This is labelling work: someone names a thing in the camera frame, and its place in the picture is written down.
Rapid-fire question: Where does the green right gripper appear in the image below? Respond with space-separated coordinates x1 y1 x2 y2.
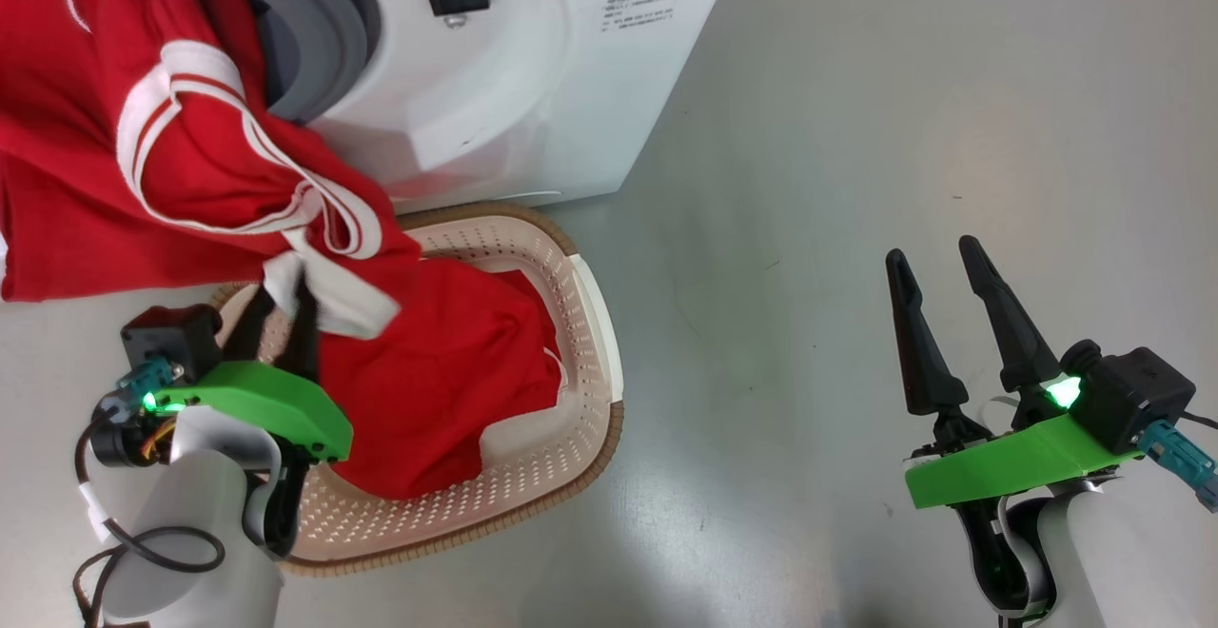
884 234 1145 621

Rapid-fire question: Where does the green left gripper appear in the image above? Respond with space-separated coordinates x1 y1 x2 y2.
150 271 356 559

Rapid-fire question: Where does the red and white garment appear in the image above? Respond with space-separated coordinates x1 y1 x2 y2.
0 0 564 501

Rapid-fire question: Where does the cream perforated laundry basket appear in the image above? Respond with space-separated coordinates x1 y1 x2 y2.
207 201 627 579

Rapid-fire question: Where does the grey rubber door gasket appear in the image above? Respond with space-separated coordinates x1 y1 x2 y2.
160 0 383 127

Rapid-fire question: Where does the white washing machine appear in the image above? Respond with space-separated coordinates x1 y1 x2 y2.
160 0 746 217

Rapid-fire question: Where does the printed text label on washer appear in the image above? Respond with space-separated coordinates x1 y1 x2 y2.
600 0 689 35

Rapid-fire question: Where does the teal left camera connector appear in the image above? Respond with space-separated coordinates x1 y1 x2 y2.
113 356 187 421

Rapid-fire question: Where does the teal camera connector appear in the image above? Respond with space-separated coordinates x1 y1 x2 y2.
1136 418 1218 516
113 356 187 421

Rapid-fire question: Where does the teal right camera connector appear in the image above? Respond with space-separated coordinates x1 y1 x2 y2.
1136 418 1218 516

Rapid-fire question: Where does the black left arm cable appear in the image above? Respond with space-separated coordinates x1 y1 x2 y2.
70 407 230 628

